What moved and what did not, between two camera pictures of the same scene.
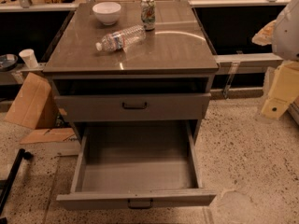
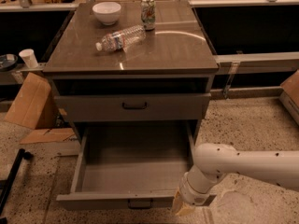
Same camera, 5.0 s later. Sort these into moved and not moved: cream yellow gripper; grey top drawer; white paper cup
Moved: cream yellow gripper
Not moved: white paper cup; grey top drawer
